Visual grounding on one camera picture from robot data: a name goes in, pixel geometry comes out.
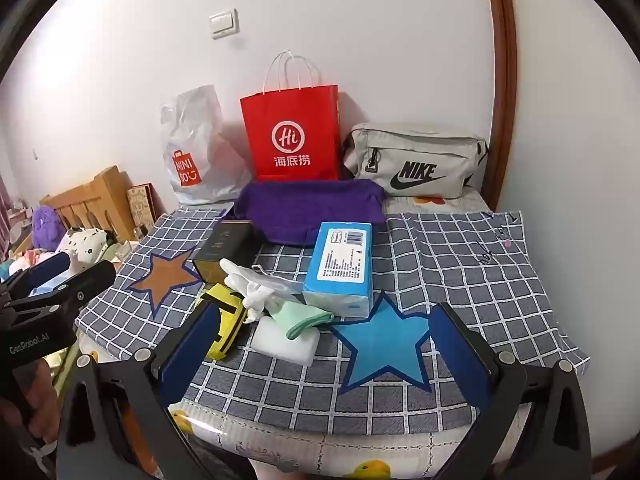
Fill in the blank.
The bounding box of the red paper bag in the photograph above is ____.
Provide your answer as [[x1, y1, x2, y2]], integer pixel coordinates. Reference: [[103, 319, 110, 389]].
[[240, 50, 341, 182]]

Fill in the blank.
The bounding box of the small soft tissue pack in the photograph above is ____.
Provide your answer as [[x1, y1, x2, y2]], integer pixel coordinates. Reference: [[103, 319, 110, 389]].
[[250, 317, 321, 367]]

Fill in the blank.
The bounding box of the person's left hand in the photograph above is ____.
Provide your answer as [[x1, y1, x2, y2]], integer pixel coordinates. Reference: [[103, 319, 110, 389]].
[[0, 360, 62, 453]]

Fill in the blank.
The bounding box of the brown wooden door frame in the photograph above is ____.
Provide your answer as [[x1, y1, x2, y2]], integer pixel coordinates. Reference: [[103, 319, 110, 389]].
[[481, 0, 518, 211]]

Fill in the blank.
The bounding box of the white plastic shopping bag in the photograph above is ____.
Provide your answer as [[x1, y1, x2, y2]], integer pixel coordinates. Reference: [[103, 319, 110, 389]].
[[160, 85, 253, 206]]

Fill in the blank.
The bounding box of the small plastic packet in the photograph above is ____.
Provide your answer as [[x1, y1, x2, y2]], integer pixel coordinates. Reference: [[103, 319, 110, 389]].
[[252, 267, 306, 306]]

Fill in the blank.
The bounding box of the wooden picture frame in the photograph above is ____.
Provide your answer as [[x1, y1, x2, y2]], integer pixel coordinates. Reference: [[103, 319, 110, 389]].
[[126, 183, 156, 241]]

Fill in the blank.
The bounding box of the black box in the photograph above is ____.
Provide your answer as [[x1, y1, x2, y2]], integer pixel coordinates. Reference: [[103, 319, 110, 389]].
[[192, 220, 261, 285]]

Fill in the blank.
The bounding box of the yellow pouch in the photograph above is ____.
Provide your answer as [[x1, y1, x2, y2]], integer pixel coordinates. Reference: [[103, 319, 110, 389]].
[[197, 282, 249, 361]]

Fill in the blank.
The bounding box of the grey waist bag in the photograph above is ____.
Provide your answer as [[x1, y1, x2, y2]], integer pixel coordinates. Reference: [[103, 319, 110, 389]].
[[341, 122, 490, 200]]

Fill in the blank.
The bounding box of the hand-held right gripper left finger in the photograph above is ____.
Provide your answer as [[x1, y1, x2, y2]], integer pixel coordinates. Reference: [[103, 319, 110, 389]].
[[55, 301, 251, 480]]

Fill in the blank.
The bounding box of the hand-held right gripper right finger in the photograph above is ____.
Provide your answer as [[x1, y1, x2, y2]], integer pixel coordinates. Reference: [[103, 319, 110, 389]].
[[428, 301, 594, 480]]

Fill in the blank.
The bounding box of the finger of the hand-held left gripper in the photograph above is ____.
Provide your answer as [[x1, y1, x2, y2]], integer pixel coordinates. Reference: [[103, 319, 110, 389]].
[[5, 259, 117, 321], [0, 251, 72, 293]]

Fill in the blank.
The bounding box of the white spotted cushion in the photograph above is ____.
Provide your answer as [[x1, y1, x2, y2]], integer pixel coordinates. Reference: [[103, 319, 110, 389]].
[[55, 226, 113, 266]]

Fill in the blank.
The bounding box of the wooden headboard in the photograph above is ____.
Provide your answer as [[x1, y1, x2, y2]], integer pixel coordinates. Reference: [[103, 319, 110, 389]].
[[40, 165, 138, 251]]

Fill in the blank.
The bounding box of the purple plush toy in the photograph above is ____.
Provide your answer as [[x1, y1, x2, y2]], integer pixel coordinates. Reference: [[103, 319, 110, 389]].
[[31, 205, 63, 251]]

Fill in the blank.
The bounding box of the white rabbit plush toy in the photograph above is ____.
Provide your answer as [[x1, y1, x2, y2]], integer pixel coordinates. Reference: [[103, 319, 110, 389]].
[[240, 280, 278, 323]]

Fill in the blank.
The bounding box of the grey checked star blanket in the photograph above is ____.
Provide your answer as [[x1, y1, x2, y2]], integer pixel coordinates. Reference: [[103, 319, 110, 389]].
[[75, 207, 592, 436]]

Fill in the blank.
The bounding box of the green cloth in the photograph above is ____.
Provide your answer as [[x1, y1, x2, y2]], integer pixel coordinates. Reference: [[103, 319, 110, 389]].
[[267, 301, 335, 339]]

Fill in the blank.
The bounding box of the blue tissue pack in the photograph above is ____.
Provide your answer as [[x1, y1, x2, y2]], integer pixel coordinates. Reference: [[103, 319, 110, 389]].
[[302, 221, 374, 318]]

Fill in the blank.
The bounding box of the white light switch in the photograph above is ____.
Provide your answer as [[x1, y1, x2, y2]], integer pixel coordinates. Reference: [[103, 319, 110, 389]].
[[209, 8, 241, 40]]

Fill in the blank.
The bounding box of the purple towel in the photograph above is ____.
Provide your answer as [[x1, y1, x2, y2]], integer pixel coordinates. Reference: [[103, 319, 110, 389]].
[[233, 179, 386, 247]]

